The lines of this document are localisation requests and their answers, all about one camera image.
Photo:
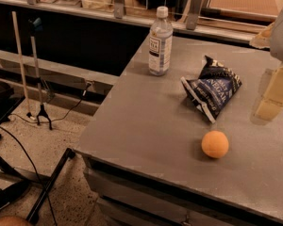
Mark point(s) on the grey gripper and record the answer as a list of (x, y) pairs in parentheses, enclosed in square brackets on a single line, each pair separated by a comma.
[(271, 37)]

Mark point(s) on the blue salt vinegar chip bag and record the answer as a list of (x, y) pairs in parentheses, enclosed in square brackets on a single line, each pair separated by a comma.
[(213, 89)]

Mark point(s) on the orange fruit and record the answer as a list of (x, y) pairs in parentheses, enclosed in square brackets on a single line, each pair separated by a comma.
[(215, 144)]

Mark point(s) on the clear plastic water bottle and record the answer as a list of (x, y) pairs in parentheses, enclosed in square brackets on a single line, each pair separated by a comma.
[(160, 43)]

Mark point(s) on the grey table drawer unit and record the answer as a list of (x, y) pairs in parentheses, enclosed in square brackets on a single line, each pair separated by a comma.
[(128, 199)]

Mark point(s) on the white pole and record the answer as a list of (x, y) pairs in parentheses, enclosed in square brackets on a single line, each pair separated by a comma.
[(22, 67)]

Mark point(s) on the black metal frame leg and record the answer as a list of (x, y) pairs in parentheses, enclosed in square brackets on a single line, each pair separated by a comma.
[(33, 215)]

